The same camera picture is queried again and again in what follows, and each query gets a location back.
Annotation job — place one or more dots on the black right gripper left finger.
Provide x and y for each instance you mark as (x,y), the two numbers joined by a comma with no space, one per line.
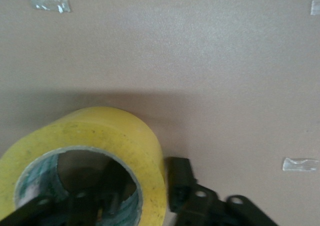
(82,208)

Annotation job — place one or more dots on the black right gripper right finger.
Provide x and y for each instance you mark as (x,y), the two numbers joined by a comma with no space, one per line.
(185,186)

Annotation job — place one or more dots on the yellow tape roll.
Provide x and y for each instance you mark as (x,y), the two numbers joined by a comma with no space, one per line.
(105,133)

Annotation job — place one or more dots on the clear tape piece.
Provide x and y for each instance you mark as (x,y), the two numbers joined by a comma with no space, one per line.
(300,164)
(50,4)
(315,7)

